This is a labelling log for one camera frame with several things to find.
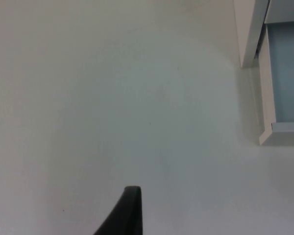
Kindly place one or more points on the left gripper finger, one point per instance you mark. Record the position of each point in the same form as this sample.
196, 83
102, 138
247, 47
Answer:
128, 215

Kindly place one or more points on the grey drawer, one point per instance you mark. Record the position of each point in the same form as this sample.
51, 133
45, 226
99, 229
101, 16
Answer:
287, 78

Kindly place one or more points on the small grey chest of drawers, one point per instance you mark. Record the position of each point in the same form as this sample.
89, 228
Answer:
250, 31

